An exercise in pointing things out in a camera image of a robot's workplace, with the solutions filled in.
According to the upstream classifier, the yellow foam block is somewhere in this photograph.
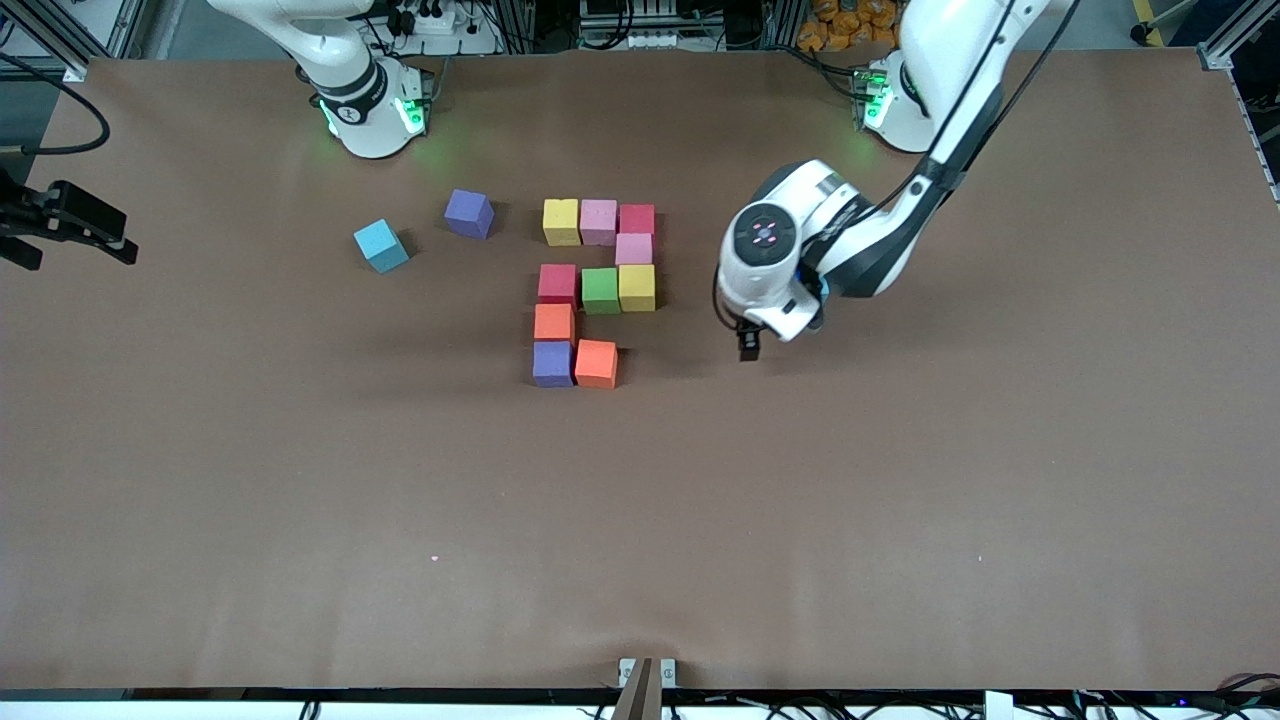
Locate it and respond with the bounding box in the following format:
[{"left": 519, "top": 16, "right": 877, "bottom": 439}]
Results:
[
  {"left": 618, "top": 264, "right": 657, "bottom": 313},
  {"left": 542, "top": 198, "right": 582, "bottom": 247}
]

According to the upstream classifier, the green foam block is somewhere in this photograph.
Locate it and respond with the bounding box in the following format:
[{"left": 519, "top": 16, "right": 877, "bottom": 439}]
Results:
[{"left": 582, "top": 268, "right": 621, "bottom": 316}]

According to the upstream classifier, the purple foam block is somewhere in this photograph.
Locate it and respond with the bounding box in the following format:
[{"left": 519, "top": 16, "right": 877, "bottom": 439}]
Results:
[
  {"left": 532, "top": 340, "right": 577, "bottom": 389},
  {"left": 444, "top": 189, "right": 496, "bottom": 240}
]

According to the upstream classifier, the brown paper table cover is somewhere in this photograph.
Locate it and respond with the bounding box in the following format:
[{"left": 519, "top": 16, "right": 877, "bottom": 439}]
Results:
[{"left": 0, "top": 48, "right": 1280, "bottom": 691}]

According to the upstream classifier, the orange snack bag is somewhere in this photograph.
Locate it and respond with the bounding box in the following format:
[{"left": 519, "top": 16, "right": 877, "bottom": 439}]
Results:
[{"left": 797, "top": 0, "right": 916, "bottom": 53}]

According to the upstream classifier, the white slotted power strip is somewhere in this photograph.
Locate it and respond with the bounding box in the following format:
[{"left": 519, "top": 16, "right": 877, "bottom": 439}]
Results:
[{"left": 580, "top": 0, "right": 683, "bottom": 49}]

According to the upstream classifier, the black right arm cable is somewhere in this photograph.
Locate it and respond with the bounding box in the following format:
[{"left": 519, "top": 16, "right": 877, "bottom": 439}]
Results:
[{"left": 0, "top": 50, "right": 112, "bottom": 157}]

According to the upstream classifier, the metal table edge bracket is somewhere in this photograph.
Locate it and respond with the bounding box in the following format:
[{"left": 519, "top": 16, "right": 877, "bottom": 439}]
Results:
[{"left": 612, "top": 657, "right": 678, "bottom": 720}]

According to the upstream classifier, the aluminium table edge rail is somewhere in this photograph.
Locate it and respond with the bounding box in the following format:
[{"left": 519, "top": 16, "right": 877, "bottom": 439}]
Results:
[{"left": 1225, "top": 68, "right": 1280, "bottom": 206}]

